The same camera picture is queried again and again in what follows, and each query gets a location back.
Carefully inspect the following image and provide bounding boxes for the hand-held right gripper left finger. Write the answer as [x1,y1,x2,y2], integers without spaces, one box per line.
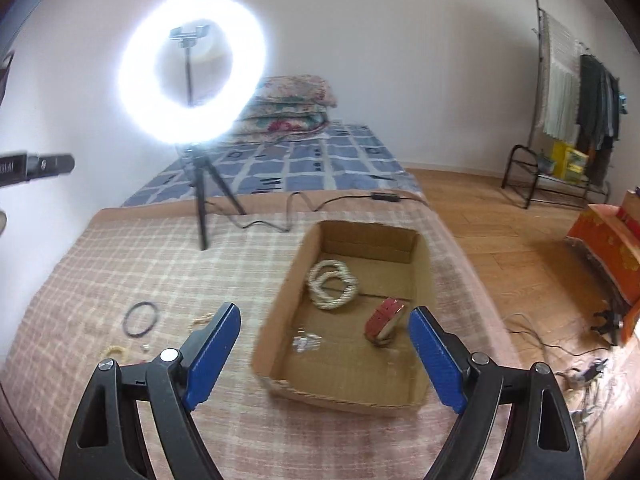
[59,302,242,480]

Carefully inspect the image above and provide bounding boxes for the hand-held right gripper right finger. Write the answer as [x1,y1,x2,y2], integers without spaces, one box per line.
[407,306,586,480]

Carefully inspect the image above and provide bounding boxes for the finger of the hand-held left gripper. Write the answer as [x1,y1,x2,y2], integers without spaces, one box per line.
[0,151,76,187]

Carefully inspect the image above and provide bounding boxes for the beige pearl necklace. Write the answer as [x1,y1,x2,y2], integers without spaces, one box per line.
[102,312,217,361]

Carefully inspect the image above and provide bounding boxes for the cardboard box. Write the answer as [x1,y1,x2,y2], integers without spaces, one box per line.
[250,219,435,416]

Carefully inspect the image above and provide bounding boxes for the black bangle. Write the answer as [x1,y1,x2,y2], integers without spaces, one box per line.
[122,301,162,338]

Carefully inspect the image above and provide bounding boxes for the silver earrings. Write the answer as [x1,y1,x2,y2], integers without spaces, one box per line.
[291,330,322,353]

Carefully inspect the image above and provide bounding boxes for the pink plaid blanket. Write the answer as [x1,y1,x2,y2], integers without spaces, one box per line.
[0,190,516,480]

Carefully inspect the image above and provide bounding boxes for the black tripod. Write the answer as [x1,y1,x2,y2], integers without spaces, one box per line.
[175,142,247,252]

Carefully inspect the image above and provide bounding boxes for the black phone holder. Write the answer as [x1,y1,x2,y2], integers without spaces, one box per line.
[170,24,211,110]

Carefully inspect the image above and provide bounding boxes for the blue patterned bedsheet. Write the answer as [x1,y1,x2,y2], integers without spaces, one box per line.
[121,122,423,208]

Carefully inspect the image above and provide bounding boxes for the black metal shoe rack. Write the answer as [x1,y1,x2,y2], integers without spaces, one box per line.
[501,144,611,210]

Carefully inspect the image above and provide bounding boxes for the yellow box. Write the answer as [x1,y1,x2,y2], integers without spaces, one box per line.
[550,141,588,181]

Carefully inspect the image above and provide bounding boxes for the red and tan box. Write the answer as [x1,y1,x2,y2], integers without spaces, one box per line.
[615,190,640,241]

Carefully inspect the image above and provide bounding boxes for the floral pillow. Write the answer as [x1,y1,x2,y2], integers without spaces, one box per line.
[254,75,339,109]

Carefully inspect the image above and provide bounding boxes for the dark hanging clothes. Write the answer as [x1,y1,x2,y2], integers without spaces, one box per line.
[575,54,623,186]

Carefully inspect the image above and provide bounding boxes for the white striped cloth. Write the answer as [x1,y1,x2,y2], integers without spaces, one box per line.
[542,12,586,146]

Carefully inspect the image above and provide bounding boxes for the black clothes rack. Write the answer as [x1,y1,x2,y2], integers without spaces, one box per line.
[527,0,626,142]

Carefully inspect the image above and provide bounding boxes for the red watch strap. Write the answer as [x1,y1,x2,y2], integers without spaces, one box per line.
[364,297,406,348]

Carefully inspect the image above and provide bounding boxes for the white pearl necklace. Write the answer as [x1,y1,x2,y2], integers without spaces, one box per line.
[306,259,360,312]

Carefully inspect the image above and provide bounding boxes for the white ring light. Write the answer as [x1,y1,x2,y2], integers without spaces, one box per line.
[116,0,273,147]

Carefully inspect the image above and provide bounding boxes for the tangled floor cables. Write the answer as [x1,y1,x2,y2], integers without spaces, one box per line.
[502,310,623,441]

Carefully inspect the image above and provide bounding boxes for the black power cable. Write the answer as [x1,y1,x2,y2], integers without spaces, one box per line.
[207,190,431,234]

